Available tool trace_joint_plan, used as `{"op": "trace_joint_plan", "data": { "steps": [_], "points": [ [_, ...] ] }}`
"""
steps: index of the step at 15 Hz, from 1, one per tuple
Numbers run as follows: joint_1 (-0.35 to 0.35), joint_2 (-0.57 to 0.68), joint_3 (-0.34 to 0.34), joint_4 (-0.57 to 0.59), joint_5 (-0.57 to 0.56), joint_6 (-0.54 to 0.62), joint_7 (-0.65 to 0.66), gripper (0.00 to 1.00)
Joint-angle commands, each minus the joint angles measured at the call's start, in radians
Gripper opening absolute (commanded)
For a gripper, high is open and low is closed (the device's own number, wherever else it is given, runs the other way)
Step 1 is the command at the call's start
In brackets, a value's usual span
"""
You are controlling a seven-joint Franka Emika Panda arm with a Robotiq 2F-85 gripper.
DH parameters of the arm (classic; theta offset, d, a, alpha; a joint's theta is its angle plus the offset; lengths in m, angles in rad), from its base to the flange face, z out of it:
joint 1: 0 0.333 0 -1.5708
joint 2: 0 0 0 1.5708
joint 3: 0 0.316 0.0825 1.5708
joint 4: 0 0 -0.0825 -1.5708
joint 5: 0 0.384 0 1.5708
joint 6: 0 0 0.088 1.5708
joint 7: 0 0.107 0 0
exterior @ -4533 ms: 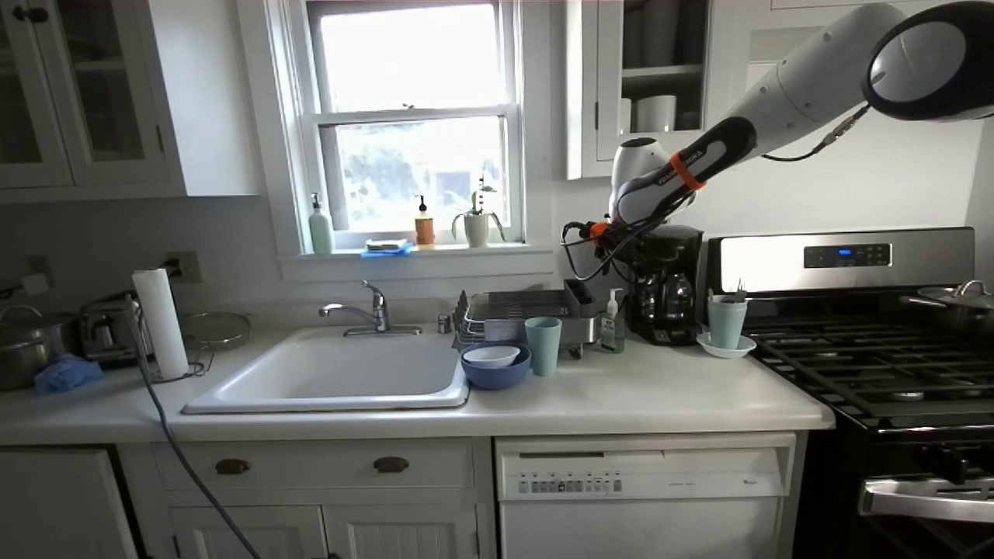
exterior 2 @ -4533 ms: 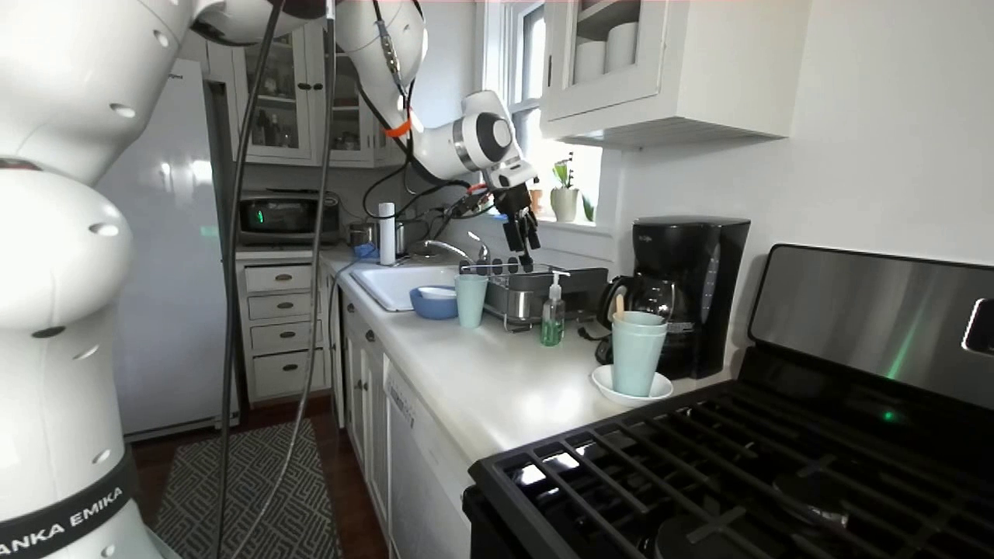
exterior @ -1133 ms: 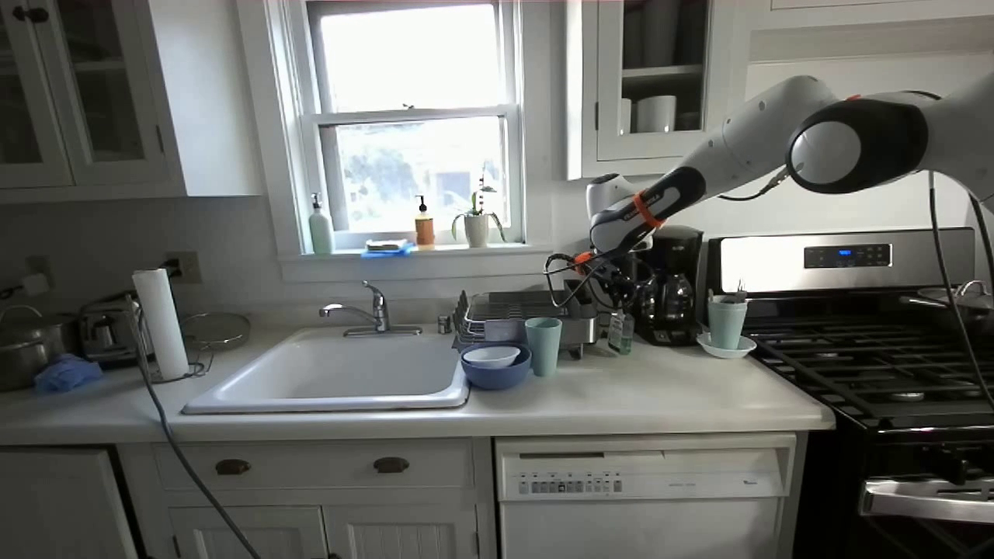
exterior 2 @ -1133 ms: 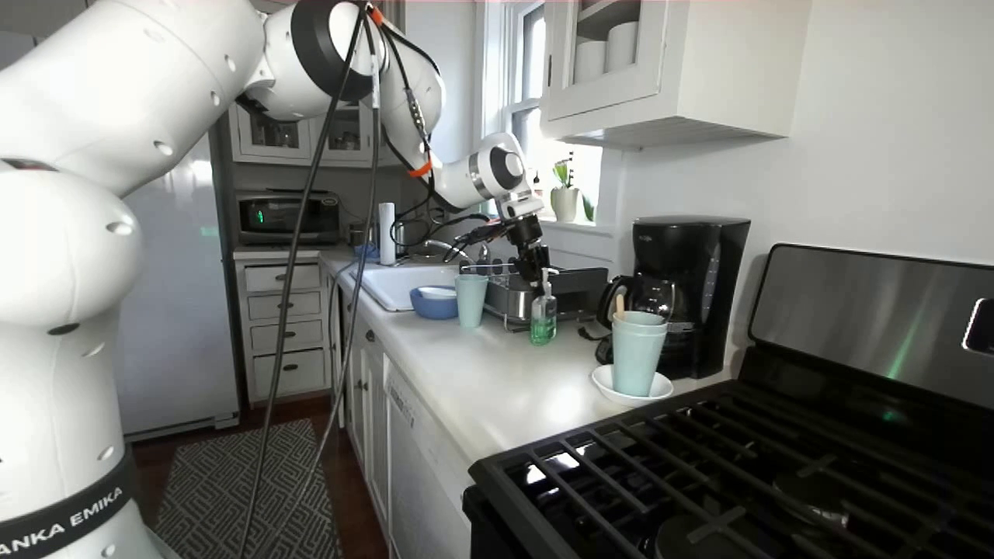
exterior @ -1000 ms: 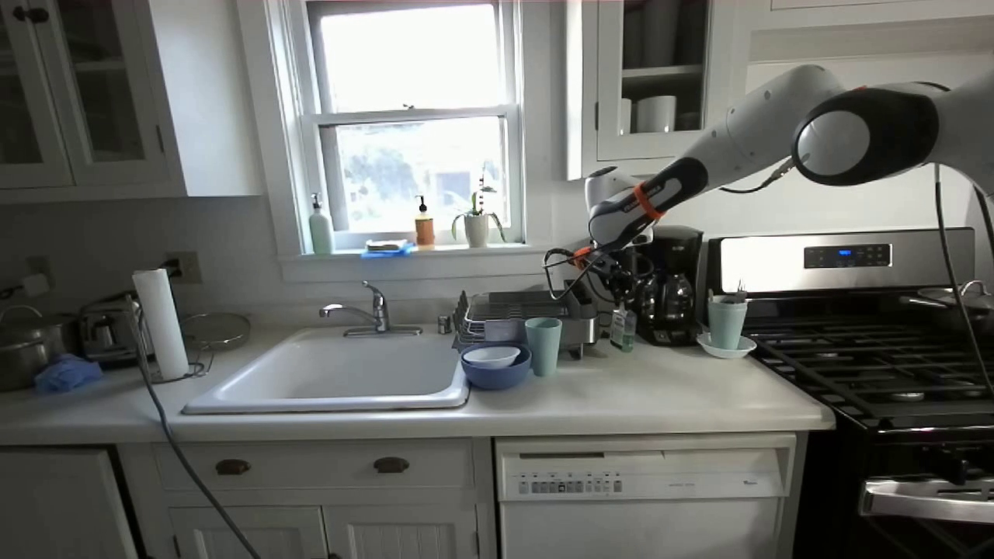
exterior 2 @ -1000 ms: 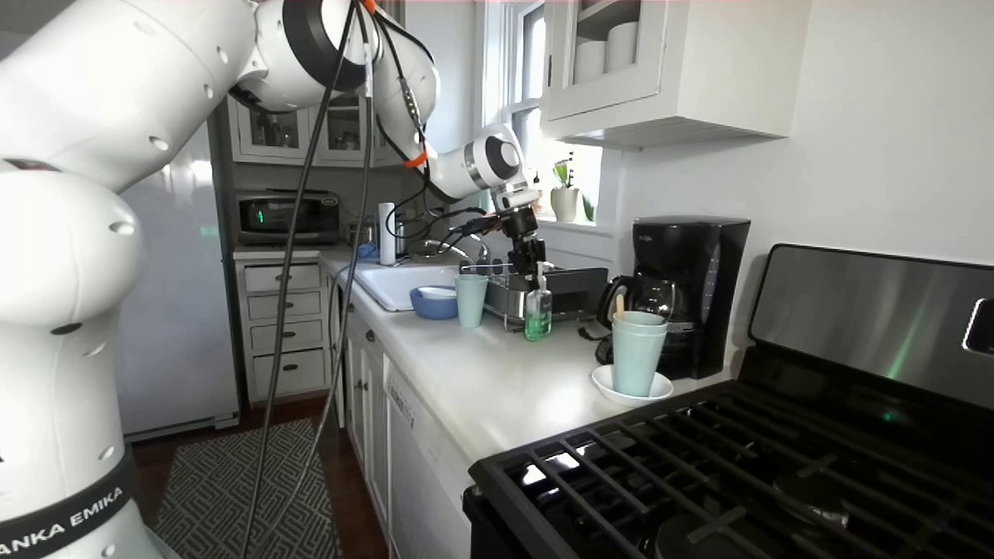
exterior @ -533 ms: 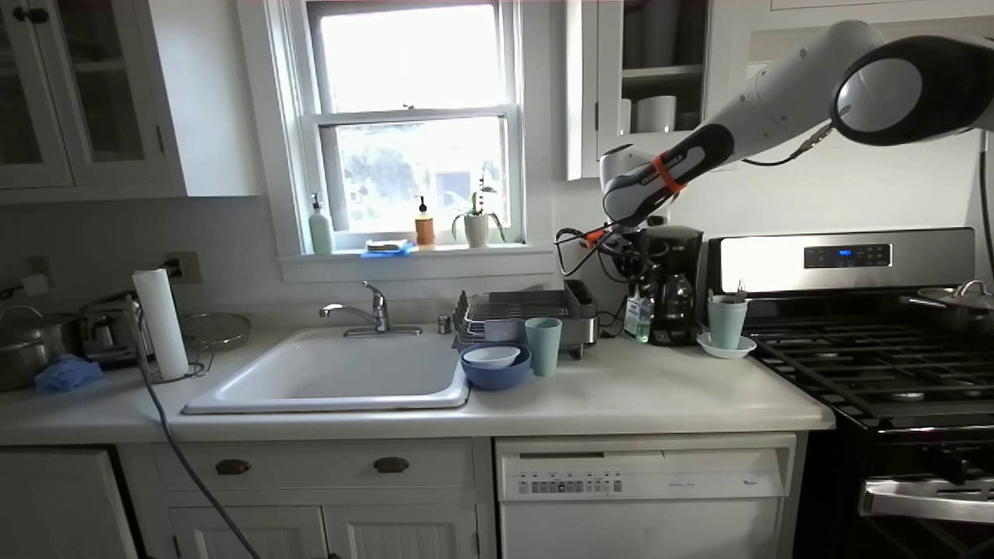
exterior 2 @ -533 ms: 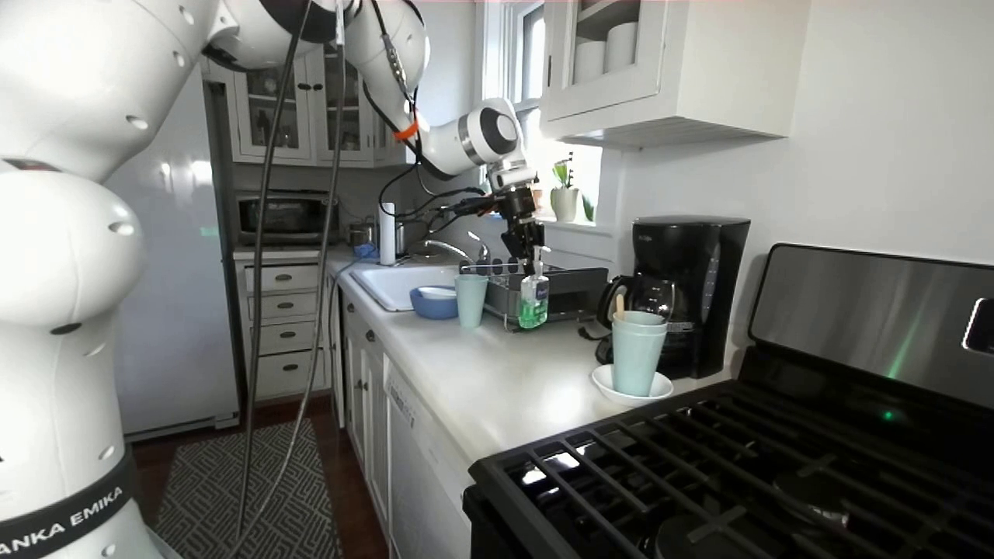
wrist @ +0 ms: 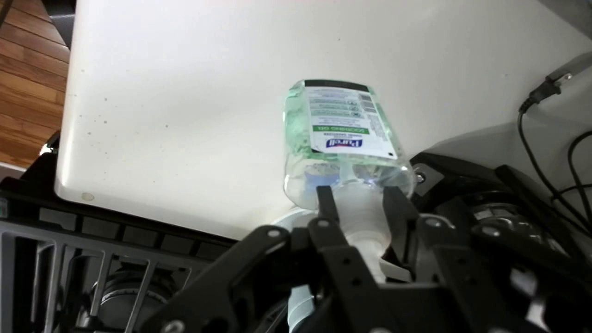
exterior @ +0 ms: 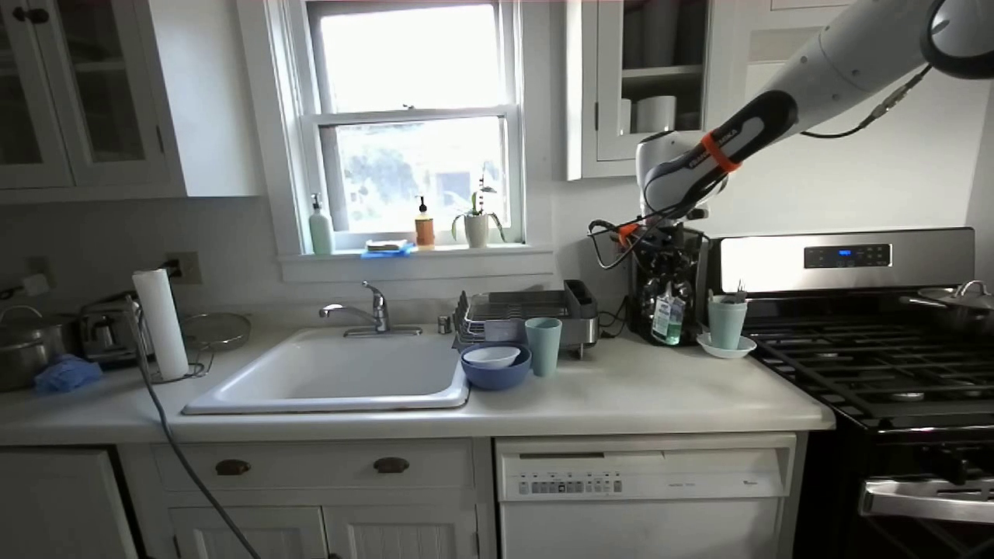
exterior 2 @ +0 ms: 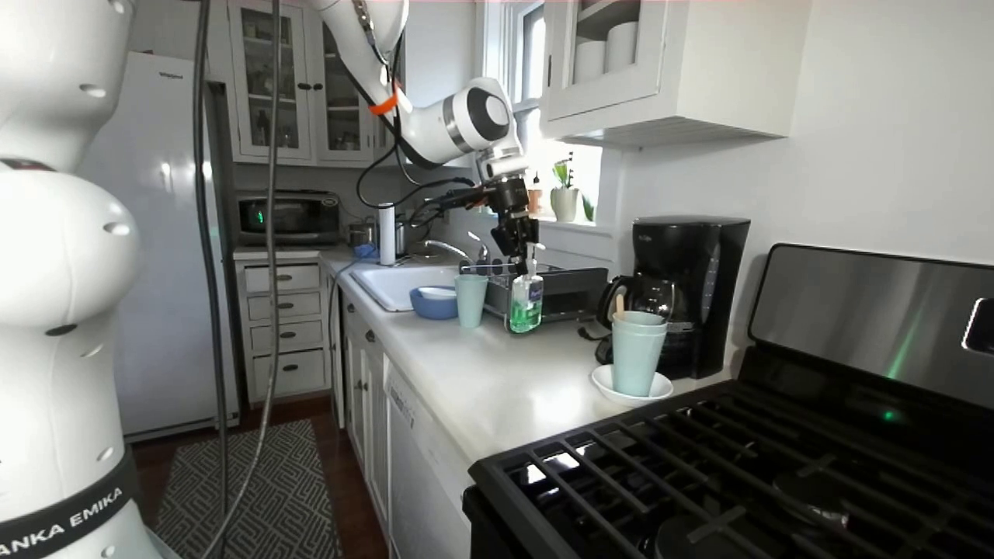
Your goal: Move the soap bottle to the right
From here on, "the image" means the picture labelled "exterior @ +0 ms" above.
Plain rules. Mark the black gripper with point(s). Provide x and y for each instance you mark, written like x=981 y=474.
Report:
x=673 y=247

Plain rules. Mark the clear green pump soap bottle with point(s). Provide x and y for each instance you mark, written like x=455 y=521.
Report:
x=669 y=320

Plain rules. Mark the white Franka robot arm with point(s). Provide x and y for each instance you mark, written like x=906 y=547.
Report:
x=828 y=73

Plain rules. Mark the amber soap bottle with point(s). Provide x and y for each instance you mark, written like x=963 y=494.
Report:
x=423 y=228

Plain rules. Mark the pale teal bottle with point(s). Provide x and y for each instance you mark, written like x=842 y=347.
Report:
x=320 y=235

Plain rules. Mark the black coffee maker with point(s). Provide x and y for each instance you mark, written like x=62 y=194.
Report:
x=705 y=289

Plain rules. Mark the teal plastic cup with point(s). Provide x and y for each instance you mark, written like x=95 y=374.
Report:
x=542 y=347
x=727 y=324

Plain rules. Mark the white saucer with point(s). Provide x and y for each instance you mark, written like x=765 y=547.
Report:
x=725 y=351

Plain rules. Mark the grey metal dish rack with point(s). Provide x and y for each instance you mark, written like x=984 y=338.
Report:
x=518 y=312

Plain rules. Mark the small white bowl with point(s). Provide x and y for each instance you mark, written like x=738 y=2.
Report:
x=492 y=357

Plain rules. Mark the blue bowl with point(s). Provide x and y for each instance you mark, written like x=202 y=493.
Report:
x=494 y=377

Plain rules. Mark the white stacked dishes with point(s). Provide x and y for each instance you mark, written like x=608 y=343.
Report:
x=652 y=113

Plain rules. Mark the white pot with plant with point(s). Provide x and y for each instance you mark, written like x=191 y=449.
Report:
x=475 y=228

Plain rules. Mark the white dishwasher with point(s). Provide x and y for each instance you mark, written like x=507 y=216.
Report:
x=640 y=517

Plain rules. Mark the black gas stove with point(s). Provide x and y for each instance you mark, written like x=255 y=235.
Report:
x=879 y=384

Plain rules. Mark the metal pan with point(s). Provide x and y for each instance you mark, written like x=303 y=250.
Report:
x=951 y=309

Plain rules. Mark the blue sponge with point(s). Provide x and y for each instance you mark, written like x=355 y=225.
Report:
x=385 y=250

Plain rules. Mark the chrome faucet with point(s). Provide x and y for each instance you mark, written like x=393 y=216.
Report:
x=375 y=309

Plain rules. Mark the white kitchen sink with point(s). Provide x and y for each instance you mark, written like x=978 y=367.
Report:
x=329 y=377

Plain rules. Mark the white framed window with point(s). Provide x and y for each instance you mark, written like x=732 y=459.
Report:
x=413 y=64

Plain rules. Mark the white base cabinet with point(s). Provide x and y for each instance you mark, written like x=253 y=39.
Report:
x=313 y=466

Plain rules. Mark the glass pot lid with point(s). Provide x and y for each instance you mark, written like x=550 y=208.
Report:
x=220 y=334

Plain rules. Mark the white glass door cabinet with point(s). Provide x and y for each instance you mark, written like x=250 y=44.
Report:
x=205 y=104

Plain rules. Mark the white paper towel roll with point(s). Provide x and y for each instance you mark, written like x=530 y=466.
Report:
x=162 y=329

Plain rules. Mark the blue cloth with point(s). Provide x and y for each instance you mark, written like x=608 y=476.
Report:
x=66 y=374

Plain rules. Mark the stainless steel pot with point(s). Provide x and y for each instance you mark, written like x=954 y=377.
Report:
x=20 y=351

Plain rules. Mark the white wall cabinet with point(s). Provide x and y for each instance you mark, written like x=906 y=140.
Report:
x=583 y=104

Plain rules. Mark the wall power outlet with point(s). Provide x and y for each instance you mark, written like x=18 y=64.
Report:
x=186 y=268

